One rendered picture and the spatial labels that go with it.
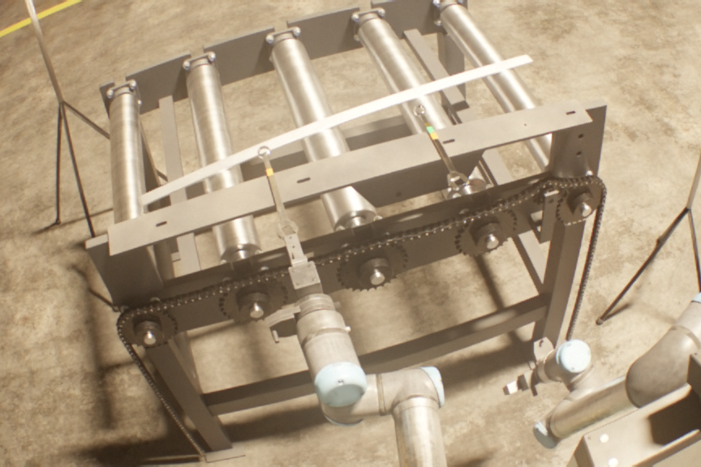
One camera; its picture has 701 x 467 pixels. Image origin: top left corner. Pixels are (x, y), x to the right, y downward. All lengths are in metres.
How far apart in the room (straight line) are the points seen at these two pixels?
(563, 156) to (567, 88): 1.81
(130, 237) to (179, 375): 0.60
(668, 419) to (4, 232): 3.42
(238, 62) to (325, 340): 1.43
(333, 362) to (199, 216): 0.49
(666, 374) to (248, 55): 1.84
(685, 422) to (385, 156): 1.20
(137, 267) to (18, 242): 1.89
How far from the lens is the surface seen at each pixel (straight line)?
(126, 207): 2.16
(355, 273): 1.93
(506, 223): 2.00
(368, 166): 1.72
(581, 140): 1.99
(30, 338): 3.27
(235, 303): 1.91
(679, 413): 0.73
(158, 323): 1.93
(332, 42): 2.70
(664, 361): 1.37
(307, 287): 1.46
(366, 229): 1.94
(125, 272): 1.84
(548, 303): 2.51
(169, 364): 2.14
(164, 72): 2.62
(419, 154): 1.74
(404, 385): 1.48
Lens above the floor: 2.41
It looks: 50 degrees down
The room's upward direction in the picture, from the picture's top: 8 degrees counter-clockwise
